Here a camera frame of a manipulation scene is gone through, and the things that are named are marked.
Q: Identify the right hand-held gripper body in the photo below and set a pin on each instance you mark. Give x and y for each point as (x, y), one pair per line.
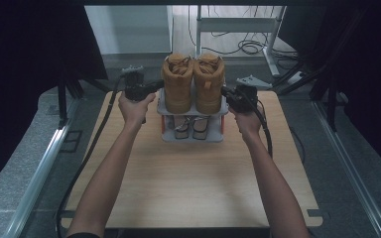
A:
(244, 99)

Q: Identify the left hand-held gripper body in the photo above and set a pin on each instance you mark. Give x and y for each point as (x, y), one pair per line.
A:
(135, 87)

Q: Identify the tan suede boot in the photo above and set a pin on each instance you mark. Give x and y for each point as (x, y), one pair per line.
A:
(177, 86)
(209, 86)

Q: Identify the grey two-tier shoe rack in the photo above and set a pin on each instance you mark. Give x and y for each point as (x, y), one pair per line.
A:
(218, 129)

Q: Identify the person's left hand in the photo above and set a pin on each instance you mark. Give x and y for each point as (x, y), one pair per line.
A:
(134, 110)

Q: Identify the person's right hand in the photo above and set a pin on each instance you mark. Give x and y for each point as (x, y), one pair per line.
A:
(248, 124)

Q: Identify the white power strip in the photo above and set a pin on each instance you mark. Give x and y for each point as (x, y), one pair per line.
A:
(295, 77)

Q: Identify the white panel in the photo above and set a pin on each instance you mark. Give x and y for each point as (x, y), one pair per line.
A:
(129, 29)

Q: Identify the black metal stand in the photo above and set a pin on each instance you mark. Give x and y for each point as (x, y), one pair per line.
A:
(331, 105)
(62, 99)

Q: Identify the dark curtain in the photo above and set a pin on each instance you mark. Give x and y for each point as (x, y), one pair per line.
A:
(20, 66)
(370, 66)

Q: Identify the white desk frame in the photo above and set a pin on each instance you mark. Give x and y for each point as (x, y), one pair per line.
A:
(234, 24)

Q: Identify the metal rail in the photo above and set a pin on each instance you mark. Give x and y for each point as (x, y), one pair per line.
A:
(36, 175)
(350, 172)

